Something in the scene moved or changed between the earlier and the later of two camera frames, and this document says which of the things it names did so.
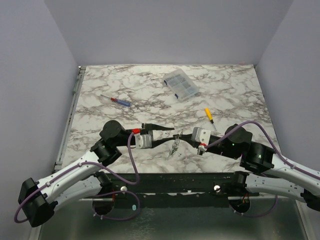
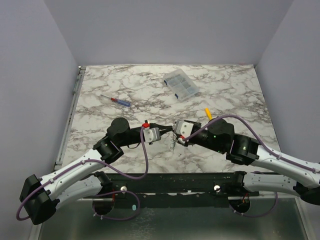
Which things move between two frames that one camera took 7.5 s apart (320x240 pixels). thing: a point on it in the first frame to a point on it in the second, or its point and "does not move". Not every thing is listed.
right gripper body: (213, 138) to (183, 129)
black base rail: (177, 188) does not move
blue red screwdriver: (118, 101) does not move
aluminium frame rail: (67, 126) does not move
